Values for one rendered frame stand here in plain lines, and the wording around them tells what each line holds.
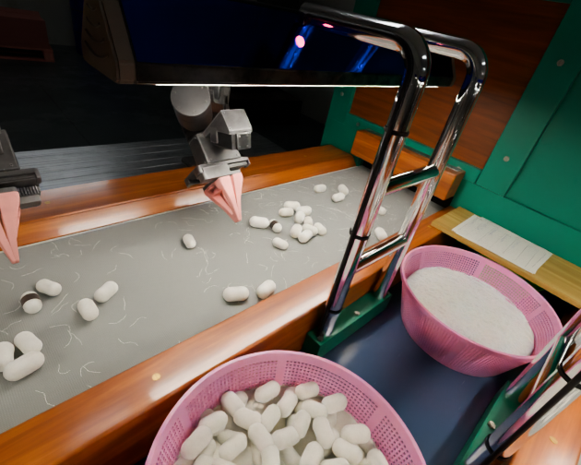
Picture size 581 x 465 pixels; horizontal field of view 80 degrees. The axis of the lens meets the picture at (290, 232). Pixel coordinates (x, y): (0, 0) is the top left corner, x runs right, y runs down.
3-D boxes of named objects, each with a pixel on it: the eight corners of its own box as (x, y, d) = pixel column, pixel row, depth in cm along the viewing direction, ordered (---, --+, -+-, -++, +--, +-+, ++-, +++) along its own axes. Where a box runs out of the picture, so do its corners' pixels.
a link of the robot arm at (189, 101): (220, 121, 51) (230, 45, 52) (160, 111, 50) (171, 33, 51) (222, 148, 62) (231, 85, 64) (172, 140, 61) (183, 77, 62)
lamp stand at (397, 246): (241, 288, 63) (282, -5, 39) (314, 254, 76) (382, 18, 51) (314, 363, 53) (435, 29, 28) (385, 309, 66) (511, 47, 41)
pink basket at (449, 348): (397, 379, 53) (420, 339, 48) (375, 269, 75) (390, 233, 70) (562, 411, 54) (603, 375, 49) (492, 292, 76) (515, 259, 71)
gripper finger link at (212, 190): (269, 208, 60) (249, 159, 60) (236, 219, 55) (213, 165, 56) (251, 220, 65) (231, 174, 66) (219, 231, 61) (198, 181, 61)
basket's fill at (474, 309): (373, 312, 63) (383, 290, 60) (430, 270, 78) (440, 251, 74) (493, 409, 51) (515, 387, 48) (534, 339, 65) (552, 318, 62)
